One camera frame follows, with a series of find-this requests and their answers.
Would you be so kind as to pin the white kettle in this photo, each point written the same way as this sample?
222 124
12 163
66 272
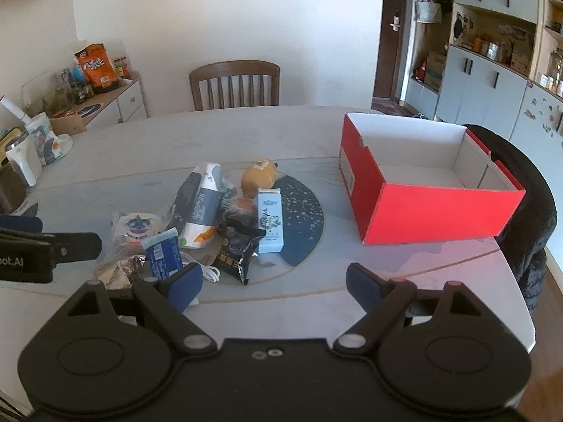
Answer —
22 162

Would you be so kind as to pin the brown wooden chair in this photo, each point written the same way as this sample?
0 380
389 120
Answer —
233 68

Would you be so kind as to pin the dark glass jar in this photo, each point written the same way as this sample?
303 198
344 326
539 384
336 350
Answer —
81 92

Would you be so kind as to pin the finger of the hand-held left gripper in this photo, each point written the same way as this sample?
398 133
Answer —
20 223
79 246

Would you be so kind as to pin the round dark blue mat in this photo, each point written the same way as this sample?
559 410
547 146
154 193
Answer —
303 211

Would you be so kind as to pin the grey white tissue pack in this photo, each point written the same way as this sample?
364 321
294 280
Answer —
198 202

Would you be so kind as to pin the black upholstered chair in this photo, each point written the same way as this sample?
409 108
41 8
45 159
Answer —
528 228

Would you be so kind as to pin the orange snack bag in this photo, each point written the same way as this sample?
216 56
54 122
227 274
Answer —
97 68

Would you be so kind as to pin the orange black snack packet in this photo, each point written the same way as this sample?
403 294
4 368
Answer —
239 205

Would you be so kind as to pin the red lid jar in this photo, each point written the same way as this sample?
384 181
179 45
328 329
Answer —
122 68

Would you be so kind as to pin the white blueberry print packet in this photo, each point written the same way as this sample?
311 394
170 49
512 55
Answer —
136 226

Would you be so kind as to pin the red bottle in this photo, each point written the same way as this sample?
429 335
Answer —
422 69

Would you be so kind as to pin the red cardboard shoe box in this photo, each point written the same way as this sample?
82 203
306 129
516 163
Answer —
440 215

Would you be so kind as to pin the dark brown door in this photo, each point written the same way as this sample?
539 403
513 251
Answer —
387 61

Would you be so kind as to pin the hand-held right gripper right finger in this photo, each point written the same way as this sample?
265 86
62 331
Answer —
364 285

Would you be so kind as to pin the grey tote bag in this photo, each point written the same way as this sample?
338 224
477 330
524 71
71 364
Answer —
427 11

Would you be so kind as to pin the light blue carton box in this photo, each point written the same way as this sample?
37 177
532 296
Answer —
269 224

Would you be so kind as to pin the white sideboard cabinet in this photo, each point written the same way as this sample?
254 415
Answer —
127 101

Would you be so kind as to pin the white blue printed bag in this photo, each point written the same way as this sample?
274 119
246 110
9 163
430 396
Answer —
46 138

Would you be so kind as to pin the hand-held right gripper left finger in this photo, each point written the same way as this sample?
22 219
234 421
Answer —
187 288

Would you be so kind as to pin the brown silver snack packet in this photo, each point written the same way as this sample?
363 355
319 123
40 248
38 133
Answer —
116 272

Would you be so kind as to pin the cardboard storage box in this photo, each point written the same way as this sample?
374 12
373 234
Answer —
435 70

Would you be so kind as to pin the patterned floor rug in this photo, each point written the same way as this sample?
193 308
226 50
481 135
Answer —
391 106

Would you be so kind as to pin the blue snack packet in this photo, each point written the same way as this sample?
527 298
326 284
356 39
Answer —
162 257

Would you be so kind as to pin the white wooden wall cabinet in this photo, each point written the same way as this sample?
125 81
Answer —
484 92

